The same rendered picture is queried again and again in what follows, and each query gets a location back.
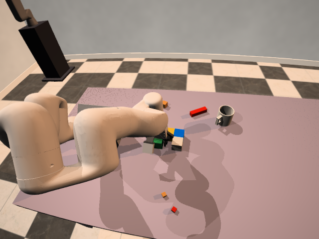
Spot yellow cube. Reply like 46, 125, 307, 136
168, 127, 175, 134

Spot brown mug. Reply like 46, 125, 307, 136
215, 105, 234, 126

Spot red rectangular block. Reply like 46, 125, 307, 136
190, 107, 207, 117

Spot green cube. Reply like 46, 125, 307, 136
153, 138, 164, 149

